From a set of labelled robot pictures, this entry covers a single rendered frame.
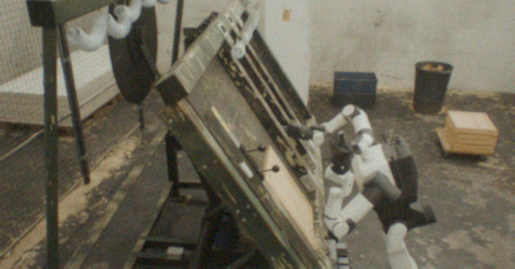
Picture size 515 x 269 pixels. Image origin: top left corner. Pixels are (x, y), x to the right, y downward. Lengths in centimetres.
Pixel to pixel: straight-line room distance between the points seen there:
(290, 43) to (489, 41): 320
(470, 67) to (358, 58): 171
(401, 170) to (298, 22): 403
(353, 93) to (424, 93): 96
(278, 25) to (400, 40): 228
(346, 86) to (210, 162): 500
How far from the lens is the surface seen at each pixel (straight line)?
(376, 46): 764
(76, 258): 276
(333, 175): 210
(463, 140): 556
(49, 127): 202
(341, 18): 753
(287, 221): 225
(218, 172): 185
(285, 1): 612
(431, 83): 670
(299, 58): 625
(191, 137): 180
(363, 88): 674
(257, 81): 294
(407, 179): 241
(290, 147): 279
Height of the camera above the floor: 244
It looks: 24 degrees down
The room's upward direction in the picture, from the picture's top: straight up
